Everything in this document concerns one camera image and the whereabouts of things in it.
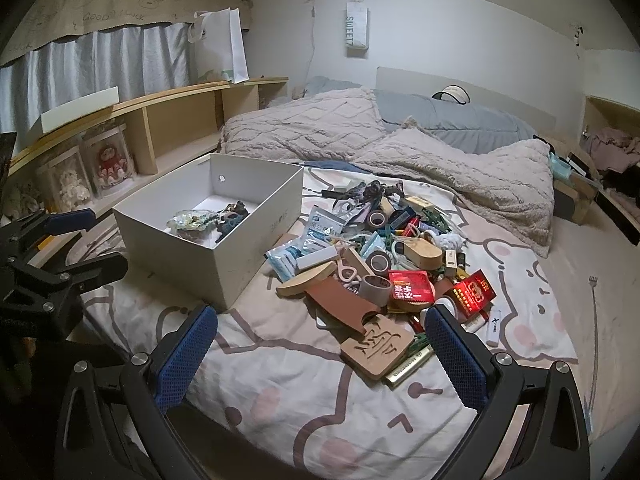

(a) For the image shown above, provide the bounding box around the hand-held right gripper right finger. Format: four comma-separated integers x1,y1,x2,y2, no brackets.
424,304,591,480

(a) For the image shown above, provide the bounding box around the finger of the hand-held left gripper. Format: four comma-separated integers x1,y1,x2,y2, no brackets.
0,209,96,256
0,254,128,311

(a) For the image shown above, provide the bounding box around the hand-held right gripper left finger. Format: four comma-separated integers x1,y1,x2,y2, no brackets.
52,304,219,480

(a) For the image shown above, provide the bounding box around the white cardboard box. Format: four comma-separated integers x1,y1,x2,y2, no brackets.
112,152,304,311

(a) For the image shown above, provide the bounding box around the dark crocheted cord ornament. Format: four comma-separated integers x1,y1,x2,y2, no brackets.
212,201,251,246

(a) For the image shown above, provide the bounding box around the plush toy in clear box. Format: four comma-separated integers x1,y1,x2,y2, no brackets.
37,147,93,211

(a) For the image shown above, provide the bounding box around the gold flat box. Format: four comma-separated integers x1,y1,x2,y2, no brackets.
384,347,436,390

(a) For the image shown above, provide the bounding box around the red gold printed box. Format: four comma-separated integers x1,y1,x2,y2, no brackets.
440,269,496,321

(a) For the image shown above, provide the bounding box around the doll in clear box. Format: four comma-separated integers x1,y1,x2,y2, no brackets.
82,125,140,198

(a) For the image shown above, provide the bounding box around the wooden carved plaque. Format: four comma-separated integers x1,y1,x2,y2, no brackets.
340,317,416,383

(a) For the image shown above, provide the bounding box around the red foil packet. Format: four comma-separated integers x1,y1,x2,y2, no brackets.
389,270,433,306

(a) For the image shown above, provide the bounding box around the wooden oval box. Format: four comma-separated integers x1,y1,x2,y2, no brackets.
400,240,445,272

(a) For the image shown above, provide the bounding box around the grey tape roll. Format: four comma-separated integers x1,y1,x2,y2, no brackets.
361,275,393,306

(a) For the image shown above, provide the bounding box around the white foam board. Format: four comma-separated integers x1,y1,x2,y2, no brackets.
40,85,121,135

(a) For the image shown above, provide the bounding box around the brown leather piece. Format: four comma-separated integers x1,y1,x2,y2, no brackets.
304,277,396,333

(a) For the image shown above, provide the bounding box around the blue face mask packet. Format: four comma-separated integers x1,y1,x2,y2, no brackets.
265,240,306,281

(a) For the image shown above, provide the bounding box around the wooden shelf unit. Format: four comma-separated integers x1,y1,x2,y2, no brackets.
0,76,290,271

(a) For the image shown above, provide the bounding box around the white rectangular box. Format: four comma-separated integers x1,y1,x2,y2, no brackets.
296,249,338,273

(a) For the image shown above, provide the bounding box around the metal back scratcher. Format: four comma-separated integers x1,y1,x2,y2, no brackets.
582,275,601,411

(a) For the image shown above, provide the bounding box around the grey curtain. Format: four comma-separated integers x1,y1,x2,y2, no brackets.
0,22,198,158

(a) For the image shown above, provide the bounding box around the blue white medicine sachet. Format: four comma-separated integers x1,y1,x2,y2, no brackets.
302,207,346,251

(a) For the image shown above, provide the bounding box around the purple black crocheted piece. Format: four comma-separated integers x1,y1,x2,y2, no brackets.
345,180,403,206

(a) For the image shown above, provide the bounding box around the beige printed valance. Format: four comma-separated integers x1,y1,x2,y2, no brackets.
0,0,253,68

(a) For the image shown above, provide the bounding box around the white tote bag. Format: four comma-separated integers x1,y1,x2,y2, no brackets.
187,7,250,85

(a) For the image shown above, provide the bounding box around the navy cloth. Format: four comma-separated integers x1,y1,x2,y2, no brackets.
297,160,361,171

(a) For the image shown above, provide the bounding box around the grey pillow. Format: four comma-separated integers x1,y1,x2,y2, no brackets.
302,76,538,153

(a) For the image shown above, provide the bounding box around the beige fuzzy blanket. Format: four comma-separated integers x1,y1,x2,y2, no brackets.
220,87,556,260

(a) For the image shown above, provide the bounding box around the white visor cap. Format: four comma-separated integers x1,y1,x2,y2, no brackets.
431,85,471,106

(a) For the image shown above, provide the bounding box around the pile of clothes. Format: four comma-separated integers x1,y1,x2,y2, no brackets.
585,125,640,196

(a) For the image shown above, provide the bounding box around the white hanging paper bag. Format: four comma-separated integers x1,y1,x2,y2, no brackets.
345,1,370,58

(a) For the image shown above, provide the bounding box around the pink glasses frame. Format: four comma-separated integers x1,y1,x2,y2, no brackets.
334,255,362,286

